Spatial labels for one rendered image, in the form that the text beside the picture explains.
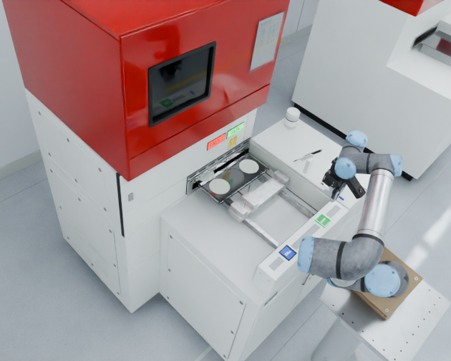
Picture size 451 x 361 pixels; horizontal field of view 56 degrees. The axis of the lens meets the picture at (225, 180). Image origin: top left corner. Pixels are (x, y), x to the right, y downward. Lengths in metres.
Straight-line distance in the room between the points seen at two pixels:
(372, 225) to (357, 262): 0.14
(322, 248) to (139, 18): 0.87
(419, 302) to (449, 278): 1.32
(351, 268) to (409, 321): 0.76
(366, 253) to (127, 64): 0.89
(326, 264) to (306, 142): 1.11
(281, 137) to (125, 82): 1.17
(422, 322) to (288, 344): 0.92
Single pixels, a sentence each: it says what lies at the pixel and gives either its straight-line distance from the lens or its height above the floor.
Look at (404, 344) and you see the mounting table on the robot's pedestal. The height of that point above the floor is 0.82.
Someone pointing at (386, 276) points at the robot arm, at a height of 1.12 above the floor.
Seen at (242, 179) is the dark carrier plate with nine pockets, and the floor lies 0.90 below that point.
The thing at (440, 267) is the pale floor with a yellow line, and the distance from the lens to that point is 3.44.
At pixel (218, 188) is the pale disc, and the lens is 2.07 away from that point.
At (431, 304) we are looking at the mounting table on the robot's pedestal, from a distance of 2.14.
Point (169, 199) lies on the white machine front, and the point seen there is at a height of 0.89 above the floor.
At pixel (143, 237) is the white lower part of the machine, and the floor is 0.73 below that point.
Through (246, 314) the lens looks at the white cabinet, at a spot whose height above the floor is 0.69.
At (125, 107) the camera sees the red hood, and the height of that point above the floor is 1.57.
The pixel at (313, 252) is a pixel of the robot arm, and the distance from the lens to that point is 1.34.
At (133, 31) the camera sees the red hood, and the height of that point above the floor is 1.81.
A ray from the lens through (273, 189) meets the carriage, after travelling 2.15.
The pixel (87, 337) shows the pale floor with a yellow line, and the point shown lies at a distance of 2.67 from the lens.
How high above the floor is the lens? 2.43
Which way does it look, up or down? 46 degrees down
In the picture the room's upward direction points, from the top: 10 degrees clockwise
